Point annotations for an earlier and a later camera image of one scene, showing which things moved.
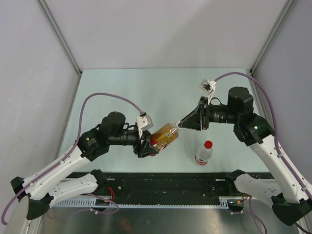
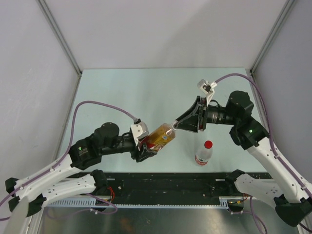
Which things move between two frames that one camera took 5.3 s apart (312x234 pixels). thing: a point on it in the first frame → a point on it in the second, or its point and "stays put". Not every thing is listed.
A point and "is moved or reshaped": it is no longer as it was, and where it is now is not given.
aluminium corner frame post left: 46,10 stays put
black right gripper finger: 193,120 → 189,111
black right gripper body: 204,108 stays put
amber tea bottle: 163,136 stays put
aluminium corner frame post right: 287,8 stays put
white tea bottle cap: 177,123 is moved or reshaped
